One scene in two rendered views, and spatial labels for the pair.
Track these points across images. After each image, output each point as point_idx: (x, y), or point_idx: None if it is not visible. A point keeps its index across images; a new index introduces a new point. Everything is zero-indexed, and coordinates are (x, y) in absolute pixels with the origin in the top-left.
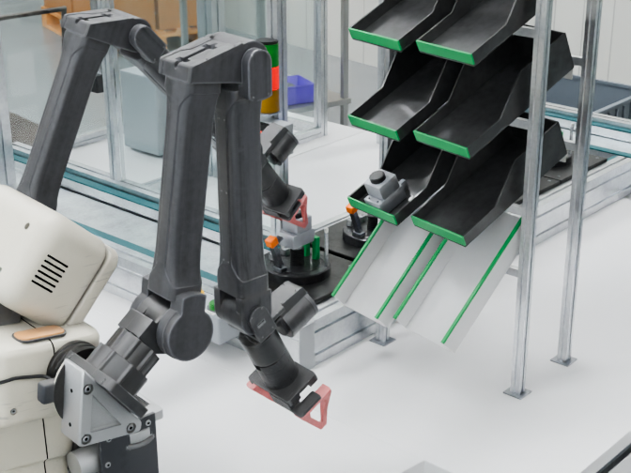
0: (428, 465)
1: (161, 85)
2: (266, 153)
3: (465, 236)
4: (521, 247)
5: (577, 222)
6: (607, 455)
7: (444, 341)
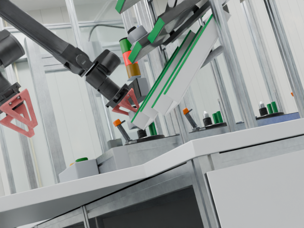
0: (145, 165)
1: (7, 18)
2: (94, 62)
3: (162, 16)
4: (216, 25)
5: (274, 17)
6: (296, 125)
7: (165, 92)
